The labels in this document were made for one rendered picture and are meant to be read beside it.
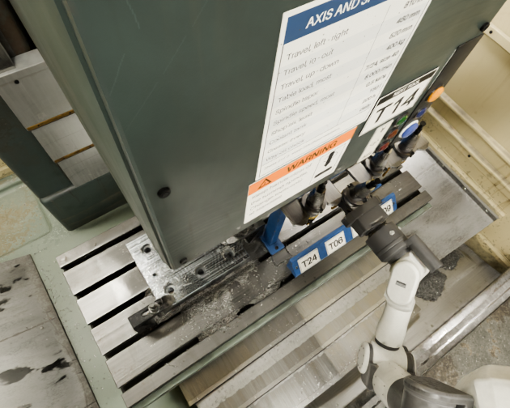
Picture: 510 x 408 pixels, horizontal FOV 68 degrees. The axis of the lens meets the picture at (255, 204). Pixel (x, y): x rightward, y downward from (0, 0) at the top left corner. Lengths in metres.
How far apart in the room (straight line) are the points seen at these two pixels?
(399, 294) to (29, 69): 1.00
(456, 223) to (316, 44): 1.40
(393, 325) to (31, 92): 1.04
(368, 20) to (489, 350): 2.31
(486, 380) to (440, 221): 0.85
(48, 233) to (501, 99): 1.67
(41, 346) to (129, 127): 1.34
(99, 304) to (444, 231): 1.25
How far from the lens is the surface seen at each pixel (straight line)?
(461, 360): 2.43
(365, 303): 1.46
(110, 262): 1.27
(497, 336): 2.57
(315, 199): 0.93
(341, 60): 0.33
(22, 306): 1.59
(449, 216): 1.64
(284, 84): 0.30
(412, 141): 1.11
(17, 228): 1.80
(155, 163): 0.28
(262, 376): 1.34
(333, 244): 1.25
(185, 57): 0.22
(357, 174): 1.06
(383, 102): 0.47
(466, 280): 1.75
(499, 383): 0.89
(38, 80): 1.04
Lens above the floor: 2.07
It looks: 64 degrees down
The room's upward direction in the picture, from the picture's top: 11 degrees clockwise
